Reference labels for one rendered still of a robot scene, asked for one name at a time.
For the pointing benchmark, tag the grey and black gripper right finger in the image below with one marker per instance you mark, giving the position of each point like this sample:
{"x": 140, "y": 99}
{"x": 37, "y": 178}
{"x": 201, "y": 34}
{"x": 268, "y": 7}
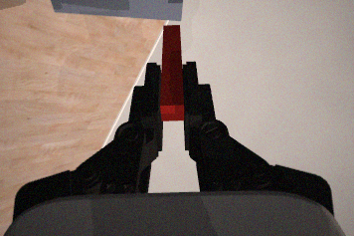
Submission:
{"x": 224, "y": 164}

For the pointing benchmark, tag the red rectangular peg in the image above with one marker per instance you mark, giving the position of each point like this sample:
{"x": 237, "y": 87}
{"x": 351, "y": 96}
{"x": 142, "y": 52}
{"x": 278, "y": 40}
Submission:
{"x": 172, "y": 96}

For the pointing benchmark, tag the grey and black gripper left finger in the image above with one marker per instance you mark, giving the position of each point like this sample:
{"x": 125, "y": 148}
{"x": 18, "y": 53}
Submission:
{"x": 122, "y": 166}

